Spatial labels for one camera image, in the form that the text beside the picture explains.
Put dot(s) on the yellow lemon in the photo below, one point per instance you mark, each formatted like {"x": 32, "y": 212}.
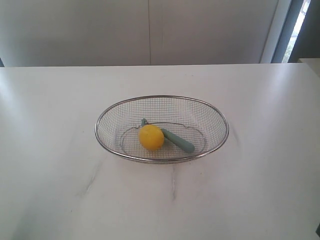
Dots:
{"x": 151, "y": 137}

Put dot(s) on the teal handled peeler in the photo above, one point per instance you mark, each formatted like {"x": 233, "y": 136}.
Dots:
{"x": 186, "y": 146}

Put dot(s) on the white side cabinet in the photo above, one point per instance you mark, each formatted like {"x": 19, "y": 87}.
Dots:
{"x": 313, "y": 63}

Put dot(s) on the steel wire mesh basket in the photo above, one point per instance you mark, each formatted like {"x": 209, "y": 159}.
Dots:
{"x": 194, "y": 120}

